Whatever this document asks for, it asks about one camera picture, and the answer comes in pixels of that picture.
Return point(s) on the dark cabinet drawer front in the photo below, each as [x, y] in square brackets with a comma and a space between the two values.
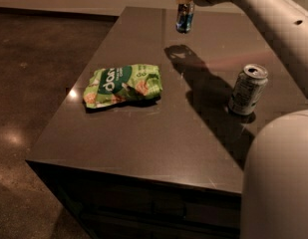
[192, 211]

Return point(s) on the blue silver redbull can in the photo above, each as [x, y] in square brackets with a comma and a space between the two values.
[184, 17]

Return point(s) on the silver green soda can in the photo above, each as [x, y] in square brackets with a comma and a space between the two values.
[248, 89]

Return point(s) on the green chip bag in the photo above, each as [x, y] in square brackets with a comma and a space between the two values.
[131, 83]

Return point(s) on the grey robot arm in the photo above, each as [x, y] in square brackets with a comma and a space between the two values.
[275, 185]

